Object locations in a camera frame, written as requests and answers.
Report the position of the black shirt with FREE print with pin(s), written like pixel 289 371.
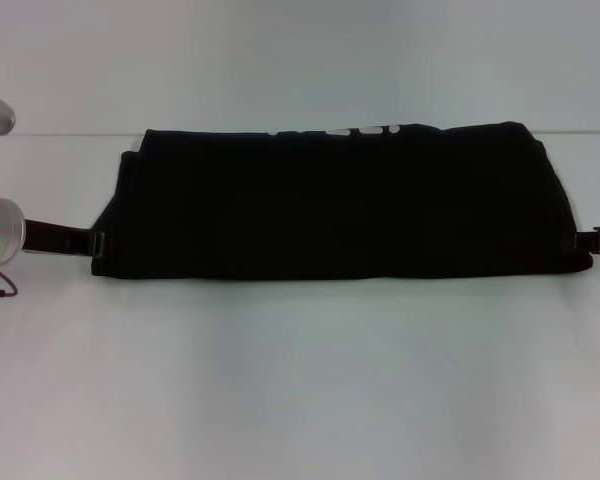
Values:
pixel 340 200

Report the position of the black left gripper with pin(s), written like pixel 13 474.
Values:
pixel 50 237

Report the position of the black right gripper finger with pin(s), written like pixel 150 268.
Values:
pixel 597 241

